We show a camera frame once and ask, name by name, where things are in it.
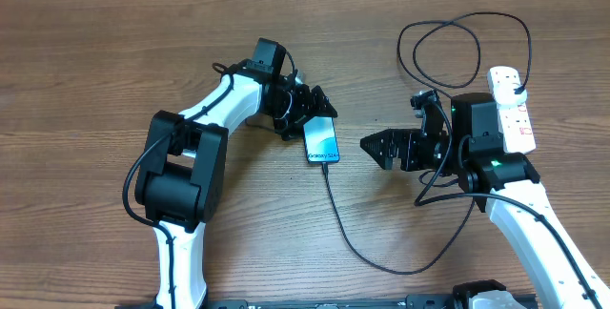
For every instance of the white power strip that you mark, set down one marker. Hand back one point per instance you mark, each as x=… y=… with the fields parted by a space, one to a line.
x=514 y=122

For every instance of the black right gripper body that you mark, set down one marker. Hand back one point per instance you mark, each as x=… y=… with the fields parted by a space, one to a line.
x=426 y=153

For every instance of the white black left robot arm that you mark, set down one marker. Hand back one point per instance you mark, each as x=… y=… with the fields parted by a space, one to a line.
x=175 y=185

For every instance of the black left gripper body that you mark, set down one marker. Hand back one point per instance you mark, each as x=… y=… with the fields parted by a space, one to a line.
x=293 y=107

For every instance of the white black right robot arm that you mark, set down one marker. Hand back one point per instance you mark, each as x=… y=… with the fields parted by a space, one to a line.
x=467 y=142

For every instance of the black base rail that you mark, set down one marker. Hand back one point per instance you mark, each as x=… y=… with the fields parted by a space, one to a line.
x=456 y=299

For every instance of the Samsung Galaxy smartphone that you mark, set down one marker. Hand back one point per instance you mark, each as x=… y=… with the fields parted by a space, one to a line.
x=320 y=140

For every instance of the white charger plug adapter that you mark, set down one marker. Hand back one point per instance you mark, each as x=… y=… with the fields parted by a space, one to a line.
x=509 y=95

